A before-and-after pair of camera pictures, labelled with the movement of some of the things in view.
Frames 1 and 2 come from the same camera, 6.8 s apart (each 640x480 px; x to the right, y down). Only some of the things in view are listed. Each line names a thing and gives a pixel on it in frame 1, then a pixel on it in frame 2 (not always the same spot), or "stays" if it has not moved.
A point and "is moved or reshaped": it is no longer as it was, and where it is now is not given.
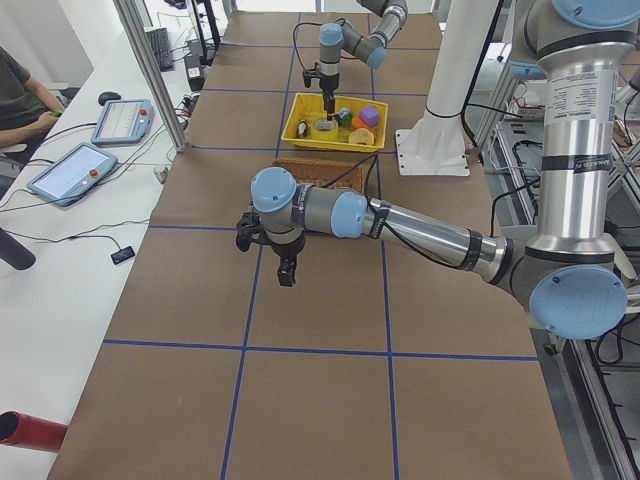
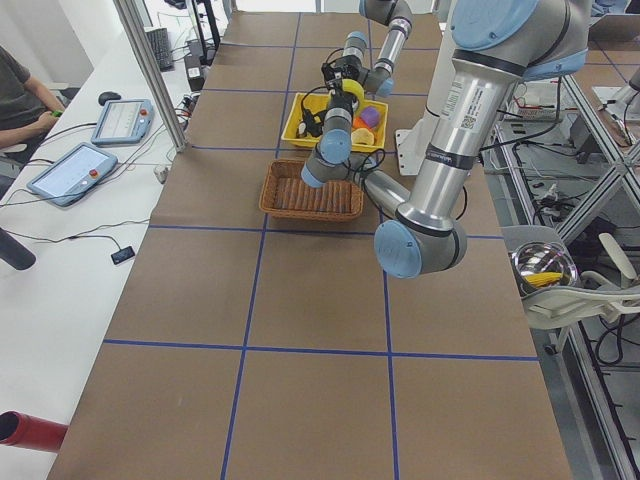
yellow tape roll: x=325 y=128 is moved or reshaped
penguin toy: x=302 y=129 stays
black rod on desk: x=17 y=254 stays
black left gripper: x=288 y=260 -> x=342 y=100
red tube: x=23 y=430 stays
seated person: x=27 y=110 stays
